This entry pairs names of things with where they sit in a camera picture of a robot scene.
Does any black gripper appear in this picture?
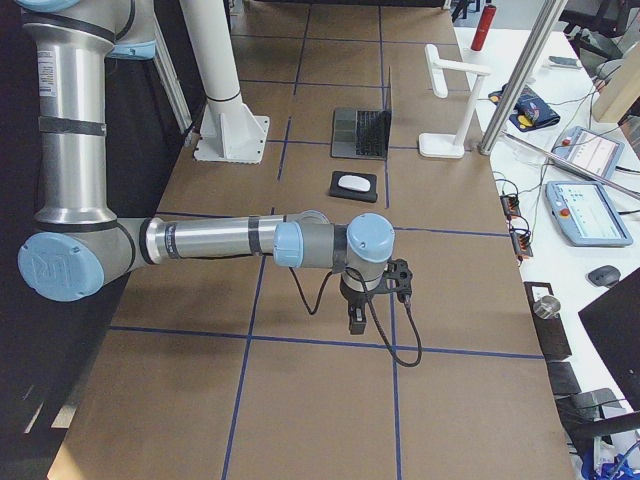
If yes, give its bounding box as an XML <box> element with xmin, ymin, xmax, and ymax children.
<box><xmin>340</xmin><ymin>259</ymin><xmax>413</xmax><ymax>334</ymax></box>

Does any black mouse pad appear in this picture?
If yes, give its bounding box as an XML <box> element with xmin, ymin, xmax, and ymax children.
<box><xmin>328</xmin><ymin>171</ymin><xmax>378</xmax><ymax>203</ymax></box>

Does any white computer mouse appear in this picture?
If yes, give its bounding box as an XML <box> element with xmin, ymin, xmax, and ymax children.
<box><xmin>337</xmin><ymin>175</ymin><xmax>371</xmax><ymax>193</ymax></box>

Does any grey laptop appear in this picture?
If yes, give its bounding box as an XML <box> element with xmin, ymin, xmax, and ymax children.
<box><xmin>331</xmin><ymin>82</ymin><xmax>393</xmax><ymax>160</ymax></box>

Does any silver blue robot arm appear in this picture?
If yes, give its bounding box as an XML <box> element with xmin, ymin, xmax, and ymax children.
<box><xmin>1</xmin><ymin>1</ymin><xmax>256</xmax><ymax>344</ymax></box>

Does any white desk lamp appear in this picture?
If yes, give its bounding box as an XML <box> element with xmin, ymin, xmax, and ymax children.
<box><xmin>417</xmin><ymin>43</ymin><xmax>493</xmax><ymax>160</ymax></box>

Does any black desk mouse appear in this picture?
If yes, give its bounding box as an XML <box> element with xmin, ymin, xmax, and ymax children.
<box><xmin>587</xmin><ymin>265</ymin><xmax>621</xmax><ymax>288</ymax></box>

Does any near teach pendant tablet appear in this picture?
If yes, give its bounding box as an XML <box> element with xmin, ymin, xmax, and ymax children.
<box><xmin>545</xmin><ymin>181</ymin><xmax>633</xmax><ymax>247</ymax></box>

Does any teach pendant tablet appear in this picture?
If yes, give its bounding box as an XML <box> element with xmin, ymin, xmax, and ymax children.
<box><xmin>545</xmin><ymin>181</ymin><xmax>633</xmax><ymax>247</ymax></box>
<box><xmin>551</xmin><ymin>126</ymin><xmax>624</xmax><ymax>179</ymax></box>

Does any dark blue space pouch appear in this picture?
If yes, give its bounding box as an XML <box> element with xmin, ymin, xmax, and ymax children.
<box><xmin>509</xmin><ymin>86</ymin><xmax>561</xmax><ymax>132</ymax></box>

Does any far teach pendant tablet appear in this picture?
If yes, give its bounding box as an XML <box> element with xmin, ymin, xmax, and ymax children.
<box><xmin>551</xmin><ymin>126</ymin><xmax>624</xmax><ymax>179</ymax></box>

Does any red bottle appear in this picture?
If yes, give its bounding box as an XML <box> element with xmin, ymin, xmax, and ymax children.
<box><xmin>470</xmin><ymin>4</ymin><xmax>497</xmax><ymax>51</ymax></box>

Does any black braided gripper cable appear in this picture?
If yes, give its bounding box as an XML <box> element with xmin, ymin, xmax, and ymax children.
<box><xmin>289</xmin><ymin>267</ymin><xmax>423</xmax><ymax>368</ymax></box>

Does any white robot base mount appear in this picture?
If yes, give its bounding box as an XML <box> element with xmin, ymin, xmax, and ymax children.
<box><xmin>180</xmin><ymin>0</ymin><xmax>270</xmax><ymax>164</ymax></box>

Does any aluminium frame post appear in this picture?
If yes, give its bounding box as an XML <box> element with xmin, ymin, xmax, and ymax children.
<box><xmin>478</xmin><ymin>0</ymin><xmax>567</xmax><ymax>156</ymax></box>

